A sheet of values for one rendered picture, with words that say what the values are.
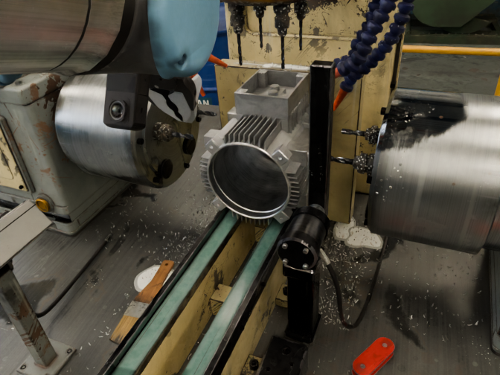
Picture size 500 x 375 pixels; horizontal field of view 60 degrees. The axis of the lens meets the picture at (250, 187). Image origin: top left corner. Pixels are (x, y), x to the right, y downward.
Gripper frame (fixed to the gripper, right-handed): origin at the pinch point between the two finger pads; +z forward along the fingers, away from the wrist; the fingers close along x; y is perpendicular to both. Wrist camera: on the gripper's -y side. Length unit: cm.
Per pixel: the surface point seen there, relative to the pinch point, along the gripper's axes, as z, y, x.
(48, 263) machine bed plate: 29, -23, 37
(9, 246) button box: -2.5, -24.8, 16.3
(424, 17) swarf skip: 285, 317, -13
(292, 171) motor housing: 13.2, 1.0, -14.1
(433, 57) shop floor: 290, 273, -28
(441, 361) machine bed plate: 31, -19, -42
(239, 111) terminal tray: 11.9, 10.4, -1.9
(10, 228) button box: -2.7, -22.5, 17.4
